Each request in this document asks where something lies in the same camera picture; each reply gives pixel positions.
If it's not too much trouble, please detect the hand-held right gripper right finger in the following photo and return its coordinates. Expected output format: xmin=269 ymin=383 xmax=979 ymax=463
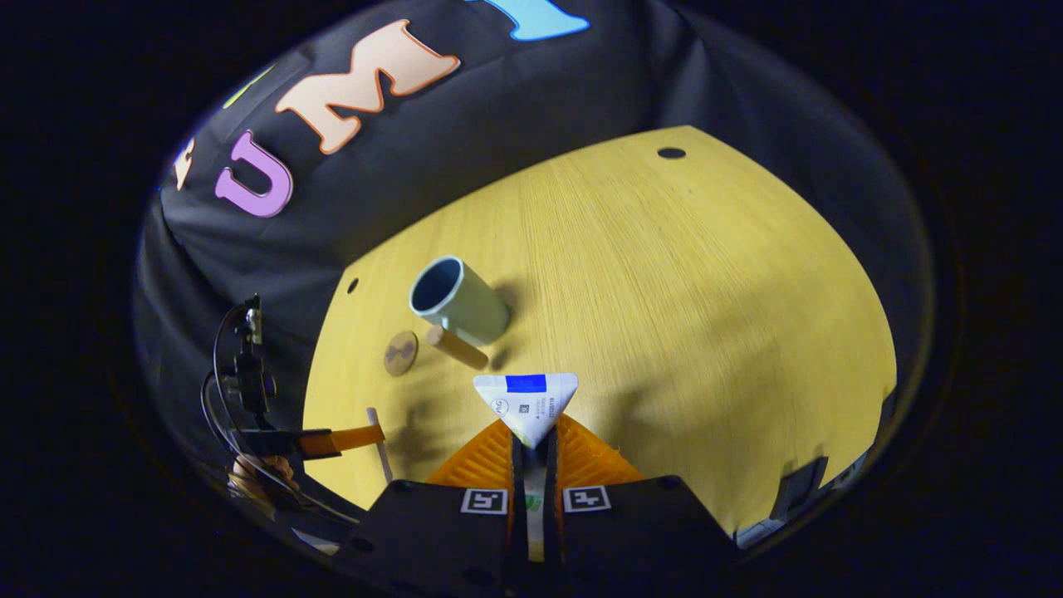
xmin=544 ymin=413 xmax=740 ymax=595

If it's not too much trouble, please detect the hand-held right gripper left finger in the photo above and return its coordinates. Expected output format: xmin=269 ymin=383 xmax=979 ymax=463
xmin=332 ymin=418 xmax=526 ymax=595

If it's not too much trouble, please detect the round brown coaster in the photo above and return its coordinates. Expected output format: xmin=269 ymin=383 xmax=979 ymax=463
xmin=385 ymin=331 xmax=419 ymax=376

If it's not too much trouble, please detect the white toothpaste tube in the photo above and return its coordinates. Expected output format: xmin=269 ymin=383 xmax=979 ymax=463
xmin=473 ymin=373 xmax=579 ymax=561

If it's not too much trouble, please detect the light green cup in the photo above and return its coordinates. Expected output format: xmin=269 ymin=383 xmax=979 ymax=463
xmin=409 ymin=256 xmax=510 ymax=370

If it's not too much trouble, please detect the wooden desktop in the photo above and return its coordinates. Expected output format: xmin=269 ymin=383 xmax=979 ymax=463
xmin=303 ymin=125 xmax=899 ymax=537

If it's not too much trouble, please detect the dark grey object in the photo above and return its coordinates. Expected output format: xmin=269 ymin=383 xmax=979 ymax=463
xmin=771 ymin=455 xmax=830 ymax=522

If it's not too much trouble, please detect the black backdrop cloth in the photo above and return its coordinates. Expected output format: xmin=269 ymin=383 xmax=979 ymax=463
xmin=133 ymin=0 xmax=935 ymax=532

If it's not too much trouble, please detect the black cable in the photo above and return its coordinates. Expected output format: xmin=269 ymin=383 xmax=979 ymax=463
xmin=202 ymin=301 xmax=364 ymax=526

